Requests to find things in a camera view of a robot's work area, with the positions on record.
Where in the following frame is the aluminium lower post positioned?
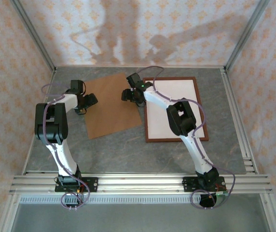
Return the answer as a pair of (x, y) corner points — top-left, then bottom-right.
(260, 193), (276, 232)
(0, 193), (20, 232)

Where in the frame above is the aluminium rail beam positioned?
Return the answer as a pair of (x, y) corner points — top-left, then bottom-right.
(9, 173), (274, 194)

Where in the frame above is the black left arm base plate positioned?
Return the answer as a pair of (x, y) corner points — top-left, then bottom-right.
(55, 177), (98, 193)

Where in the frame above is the brown wooden picture frame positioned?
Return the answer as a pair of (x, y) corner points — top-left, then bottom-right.
(142, 76), (210, 143)

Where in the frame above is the aluminium corner post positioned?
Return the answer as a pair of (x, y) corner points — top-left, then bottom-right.
(9, 0), (57, 73)
(224, 0), (271, 72)

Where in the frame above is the photo with white border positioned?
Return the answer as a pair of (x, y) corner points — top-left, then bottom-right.
(146, 79), (207, 140)

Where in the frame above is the grey slotted cable duct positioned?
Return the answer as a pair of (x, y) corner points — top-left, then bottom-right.
(19, 195), (264, 204)

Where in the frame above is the aluminium side rail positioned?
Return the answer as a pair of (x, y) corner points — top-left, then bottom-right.
(221, 67), (259, 174)
(21, 67), (56, 174)

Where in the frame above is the brown backing board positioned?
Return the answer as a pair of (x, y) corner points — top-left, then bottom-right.
(83, 72), (143, 140)

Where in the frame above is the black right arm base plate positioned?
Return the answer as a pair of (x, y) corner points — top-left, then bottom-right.
(182, 176), (227, 193)

